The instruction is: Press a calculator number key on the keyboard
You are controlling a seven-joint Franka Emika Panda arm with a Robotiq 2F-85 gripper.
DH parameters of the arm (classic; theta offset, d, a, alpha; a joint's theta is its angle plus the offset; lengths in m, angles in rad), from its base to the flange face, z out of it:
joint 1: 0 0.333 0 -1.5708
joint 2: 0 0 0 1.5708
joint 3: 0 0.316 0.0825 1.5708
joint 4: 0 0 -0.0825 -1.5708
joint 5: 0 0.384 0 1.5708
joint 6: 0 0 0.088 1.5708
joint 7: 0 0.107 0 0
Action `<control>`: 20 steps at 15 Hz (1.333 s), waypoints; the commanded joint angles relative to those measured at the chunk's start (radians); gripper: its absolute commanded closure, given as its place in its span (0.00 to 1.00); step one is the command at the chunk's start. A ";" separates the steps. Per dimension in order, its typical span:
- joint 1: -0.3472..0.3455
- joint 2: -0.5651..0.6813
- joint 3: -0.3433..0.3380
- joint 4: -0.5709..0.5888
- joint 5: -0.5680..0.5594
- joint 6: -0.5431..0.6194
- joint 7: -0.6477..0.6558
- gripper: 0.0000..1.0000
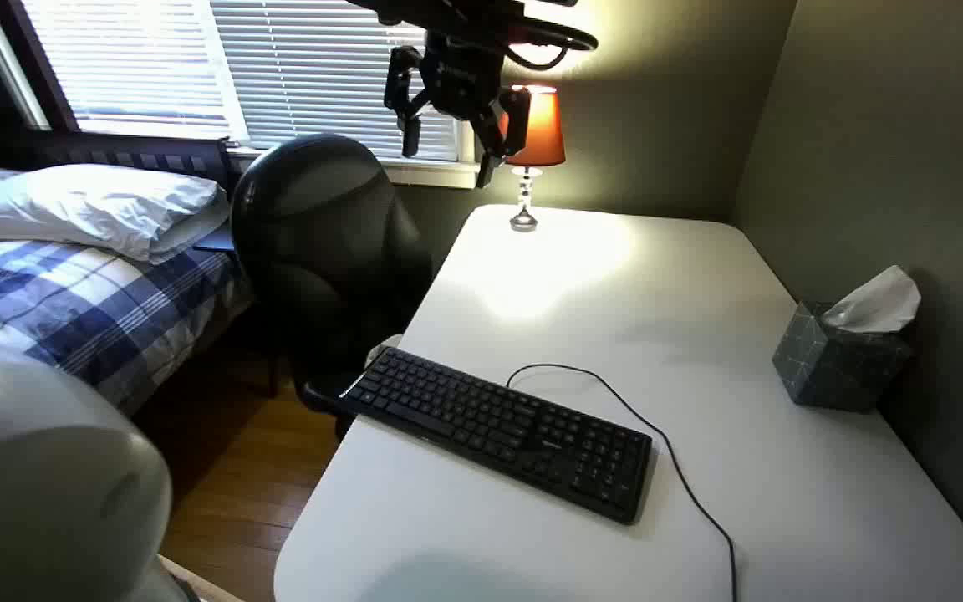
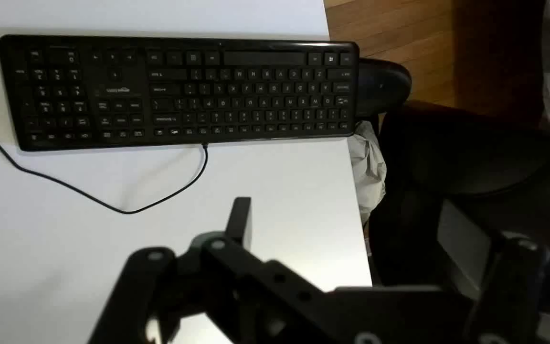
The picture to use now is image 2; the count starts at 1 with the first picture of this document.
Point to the white crumpled plastic bag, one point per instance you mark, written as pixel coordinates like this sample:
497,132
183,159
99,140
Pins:
369,172

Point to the black office chair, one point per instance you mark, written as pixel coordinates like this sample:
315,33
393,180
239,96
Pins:
478,159

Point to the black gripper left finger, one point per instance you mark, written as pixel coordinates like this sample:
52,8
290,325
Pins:
161,287

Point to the black computer keyboard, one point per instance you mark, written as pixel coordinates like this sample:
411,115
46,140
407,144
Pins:
180,96

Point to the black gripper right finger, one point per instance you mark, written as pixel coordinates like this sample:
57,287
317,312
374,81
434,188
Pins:
510,293

